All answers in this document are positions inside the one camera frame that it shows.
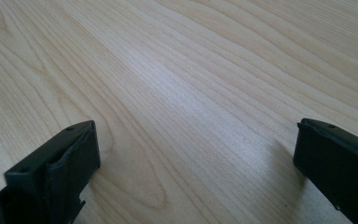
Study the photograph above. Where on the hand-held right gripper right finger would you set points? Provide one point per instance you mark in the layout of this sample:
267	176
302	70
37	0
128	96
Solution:
338	168

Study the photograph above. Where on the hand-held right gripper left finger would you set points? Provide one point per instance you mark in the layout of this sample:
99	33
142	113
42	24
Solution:
59	168

